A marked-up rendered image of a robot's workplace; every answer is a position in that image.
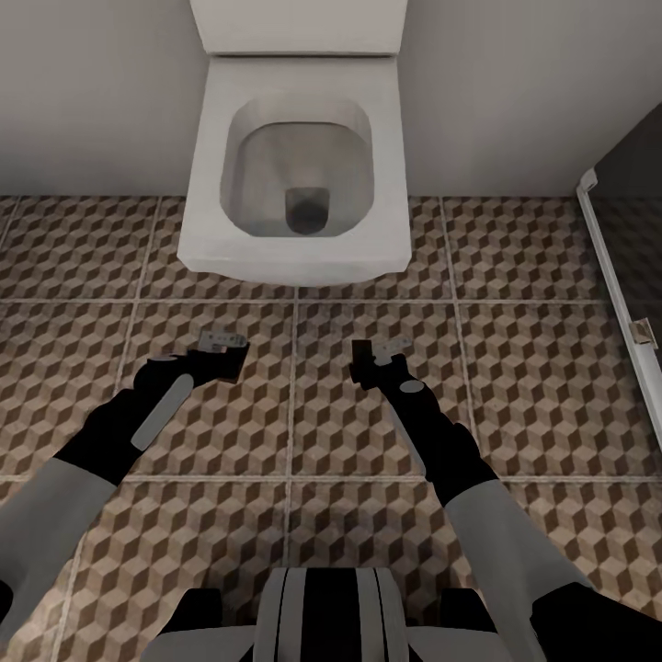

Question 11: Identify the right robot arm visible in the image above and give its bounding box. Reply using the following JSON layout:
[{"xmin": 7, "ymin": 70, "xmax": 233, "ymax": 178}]
[{"xmin": 349, "ymin": 335, "xmax": 662, "ymax": 662}]

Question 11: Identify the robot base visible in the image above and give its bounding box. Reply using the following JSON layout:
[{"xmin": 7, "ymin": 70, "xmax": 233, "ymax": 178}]
[{"xmin": 139, "ymin": 588, "xmax": 514, "ymax": 662}]

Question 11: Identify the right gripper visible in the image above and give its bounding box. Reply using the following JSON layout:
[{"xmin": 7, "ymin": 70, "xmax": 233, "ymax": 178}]
[{"xmin": 349, "ymin": 353, "xmax": 410, "ymax": 392}]

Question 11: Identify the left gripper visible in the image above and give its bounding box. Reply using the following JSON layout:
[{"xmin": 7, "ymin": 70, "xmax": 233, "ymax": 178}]
[{"xmin": 188, "ymin": 350, "xmax": 241, "ymax": 383}]

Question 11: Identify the mousetrap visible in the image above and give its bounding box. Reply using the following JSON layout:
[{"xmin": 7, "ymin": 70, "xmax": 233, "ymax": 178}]
[
  {"xmin": 217, "ymin": 343, "xmax": 251, "ymax": 385},
  {"xmin": 352, "ymin": 339, "xmax": 373, "ymax": 368}
]

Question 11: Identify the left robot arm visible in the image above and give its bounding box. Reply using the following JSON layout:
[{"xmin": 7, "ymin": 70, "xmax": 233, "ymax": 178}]
[{"xmin": 0, "ymin": 331, "xmax": 247, "ymax": 648}]

